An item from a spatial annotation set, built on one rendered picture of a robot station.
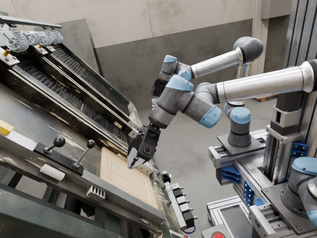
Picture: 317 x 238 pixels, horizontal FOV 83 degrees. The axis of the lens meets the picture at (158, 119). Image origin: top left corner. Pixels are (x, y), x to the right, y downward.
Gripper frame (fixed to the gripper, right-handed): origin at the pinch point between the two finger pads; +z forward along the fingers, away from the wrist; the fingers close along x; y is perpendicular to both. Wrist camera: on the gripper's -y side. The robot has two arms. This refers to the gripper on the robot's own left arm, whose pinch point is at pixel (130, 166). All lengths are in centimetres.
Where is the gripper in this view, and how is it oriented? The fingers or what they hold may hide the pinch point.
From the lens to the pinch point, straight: 67.1
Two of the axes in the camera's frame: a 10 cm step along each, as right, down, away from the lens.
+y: 0.4, -3.2, 9.5
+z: -5.0, 8.1, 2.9
